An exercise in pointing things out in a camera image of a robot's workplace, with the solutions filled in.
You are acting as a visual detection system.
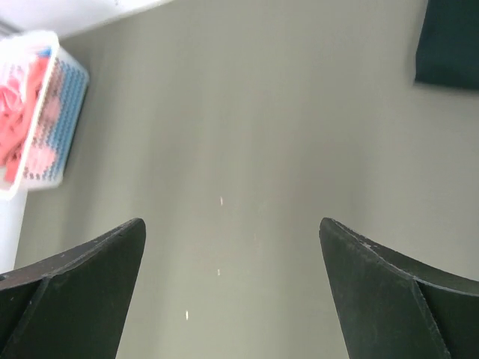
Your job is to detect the black t shirt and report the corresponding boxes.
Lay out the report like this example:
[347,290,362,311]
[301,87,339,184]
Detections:
[415,0,478,90]

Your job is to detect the white plastic laundry basket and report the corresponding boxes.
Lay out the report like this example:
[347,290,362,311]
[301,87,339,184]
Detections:
[0,29,91,203]

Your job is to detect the blue t shirt in basket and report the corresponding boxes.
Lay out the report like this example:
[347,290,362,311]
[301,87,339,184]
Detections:
[42,48,90,186]

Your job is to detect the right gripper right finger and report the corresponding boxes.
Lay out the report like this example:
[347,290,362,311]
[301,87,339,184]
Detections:
[319,218,478,358]

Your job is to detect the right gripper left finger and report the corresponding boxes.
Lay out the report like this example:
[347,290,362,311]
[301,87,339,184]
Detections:
[1,218,146,358]

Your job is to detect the crumpled pink t shirt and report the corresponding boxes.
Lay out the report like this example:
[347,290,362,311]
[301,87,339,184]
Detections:
[1,57,49,183]

